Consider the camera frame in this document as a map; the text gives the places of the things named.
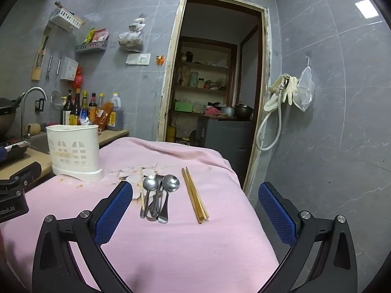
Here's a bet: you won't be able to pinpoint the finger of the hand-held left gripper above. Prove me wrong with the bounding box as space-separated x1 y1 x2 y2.
0 162 42 191

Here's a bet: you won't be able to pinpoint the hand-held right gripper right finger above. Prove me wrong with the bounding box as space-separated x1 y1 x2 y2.
258 181 358 293

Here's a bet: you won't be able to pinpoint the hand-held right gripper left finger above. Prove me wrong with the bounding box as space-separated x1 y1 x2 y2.
32 181 135 293

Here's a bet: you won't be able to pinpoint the metal spoon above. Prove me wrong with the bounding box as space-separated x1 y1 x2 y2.
158 174 181 224
140 175 159 219

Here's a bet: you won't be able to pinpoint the white plastic utensil holder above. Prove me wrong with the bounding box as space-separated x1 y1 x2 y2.
46 124 105 182

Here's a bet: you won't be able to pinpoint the black induction cooker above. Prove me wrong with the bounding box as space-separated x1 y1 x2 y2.
0 139 31 164

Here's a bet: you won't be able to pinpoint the steel sink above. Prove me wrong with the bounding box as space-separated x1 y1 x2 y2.
26 133 51 155

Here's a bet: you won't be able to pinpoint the metal faucet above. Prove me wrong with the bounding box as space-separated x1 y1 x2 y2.
21 86 49 141

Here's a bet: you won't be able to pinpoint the black wok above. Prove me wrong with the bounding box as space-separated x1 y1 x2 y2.
0 93 25 138

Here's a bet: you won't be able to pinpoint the pink cloth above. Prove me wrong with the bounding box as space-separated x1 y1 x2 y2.
0 137 280 293

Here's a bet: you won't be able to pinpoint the metal mesh strainer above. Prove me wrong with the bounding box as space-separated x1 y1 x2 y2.
50 57 63 112

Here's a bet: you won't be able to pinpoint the large soy sauce bottle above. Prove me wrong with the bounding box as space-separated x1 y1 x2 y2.
70 88 82 126

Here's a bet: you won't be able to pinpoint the grey cabinet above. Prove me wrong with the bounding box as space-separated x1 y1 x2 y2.
195 115 254 184

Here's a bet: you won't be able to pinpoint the red-capped dark bottle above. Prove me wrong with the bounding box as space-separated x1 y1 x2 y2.
88 93 98 124

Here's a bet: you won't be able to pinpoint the orange chili powder bag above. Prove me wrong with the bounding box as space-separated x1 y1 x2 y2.
96 102 114 132

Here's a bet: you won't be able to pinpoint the large dark liquid jug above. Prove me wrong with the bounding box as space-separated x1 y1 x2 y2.
107 92 125 132

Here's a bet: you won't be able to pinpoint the red plastic bag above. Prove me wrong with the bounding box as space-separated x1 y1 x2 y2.
73 65 84 90

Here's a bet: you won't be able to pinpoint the metal peeler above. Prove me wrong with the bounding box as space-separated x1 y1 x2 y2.
45 55 54 81

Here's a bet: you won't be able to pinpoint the dark round pot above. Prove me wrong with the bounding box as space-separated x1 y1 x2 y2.
234 104 254 120

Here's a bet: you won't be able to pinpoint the wooden knife rack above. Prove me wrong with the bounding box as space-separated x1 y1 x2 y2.
31 26 52 81

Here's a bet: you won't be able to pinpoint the cream rubber gloves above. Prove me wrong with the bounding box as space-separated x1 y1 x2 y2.
264 73 299 112

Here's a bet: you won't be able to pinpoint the white mesh bag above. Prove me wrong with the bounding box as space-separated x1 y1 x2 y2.
293 65 315 112

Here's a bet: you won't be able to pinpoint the red snack packets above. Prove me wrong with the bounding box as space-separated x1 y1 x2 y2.
92 29 110 42

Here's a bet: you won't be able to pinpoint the wooden shelf unit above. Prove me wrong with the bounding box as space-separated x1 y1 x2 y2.
169 36 238 119

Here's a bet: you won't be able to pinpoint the clear bag of dried goods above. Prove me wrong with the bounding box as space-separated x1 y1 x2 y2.
118 14 147 52

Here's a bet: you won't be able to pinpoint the white hose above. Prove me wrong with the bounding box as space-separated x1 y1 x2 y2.
256 81 289 151

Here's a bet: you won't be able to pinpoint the white wall box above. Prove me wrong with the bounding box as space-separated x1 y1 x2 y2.
59 56 79 81

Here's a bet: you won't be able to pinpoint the grey wall shelf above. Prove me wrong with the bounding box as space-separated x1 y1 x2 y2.
75 41 110 53

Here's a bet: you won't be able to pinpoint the wooden door frame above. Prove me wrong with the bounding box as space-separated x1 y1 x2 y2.
156 0 272 199

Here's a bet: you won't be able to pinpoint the white plastic wall basket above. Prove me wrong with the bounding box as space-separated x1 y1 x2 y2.
49 1 86 31

